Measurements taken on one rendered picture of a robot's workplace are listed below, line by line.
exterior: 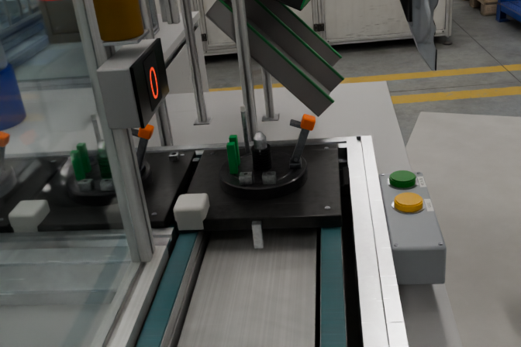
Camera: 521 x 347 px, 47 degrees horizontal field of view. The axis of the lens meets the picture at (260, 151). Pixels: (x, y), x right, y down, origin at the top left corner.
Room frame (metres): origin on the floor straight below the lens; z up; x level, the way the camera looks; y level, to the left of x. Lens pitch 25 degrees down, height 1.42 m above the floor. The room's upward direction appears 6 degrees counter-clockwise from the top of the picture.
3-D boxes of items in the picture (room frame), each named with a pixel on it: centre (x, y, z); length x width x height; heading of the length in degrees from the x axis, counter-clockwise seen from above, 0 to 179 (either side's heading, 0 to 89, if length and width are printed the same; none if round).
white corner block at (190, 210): (0.77, 0.11, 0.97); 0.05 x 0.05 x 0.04; 82
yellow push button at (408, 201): (0.74, -0.20, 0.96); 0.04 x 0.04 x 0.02
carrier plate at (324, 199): (0.86, 0.00, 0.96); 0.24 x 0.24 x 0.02; 82
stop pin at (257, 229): (0.73, 0.02, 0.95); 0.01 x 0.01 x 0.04; 82
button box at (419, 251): (0.74, -0.20, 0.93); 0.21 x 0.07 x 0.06; 172
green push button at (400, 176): (0.81, -0.21, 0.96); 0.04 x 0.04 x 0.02
